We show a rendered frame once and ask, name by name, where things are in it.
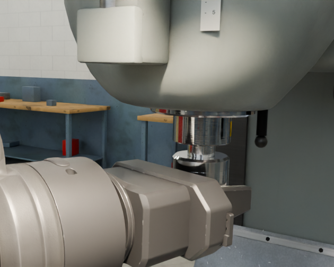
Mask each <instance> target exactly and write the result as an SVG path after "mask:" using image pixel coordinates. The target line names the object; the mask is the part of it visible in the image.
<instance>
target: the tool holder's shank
mask: <svg viewBox="0 0 334 267"><path fill-rule="evenodd" d="M187 154H188V155H190V156H195V157H212V156H214V155H215V146H192V145H187Z"/></svg>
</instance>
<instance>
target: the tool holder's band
mask: <svg viewBox="0 0 334 267"><path fill-rule="evenodd" d="M172 166H173V167H174V168H176V169H178V170H182V171H187V172H195V173H216V172H223V171H226V170H228V169H229V166H230V158H229V157H228V156H227V155H226V154H224V153H221V152H215V155H214V156H212V157H195V156H190V155H188V154H187V150H183V151H179V152H176V153H175V154H174V155H173V156H172Z"/></svg>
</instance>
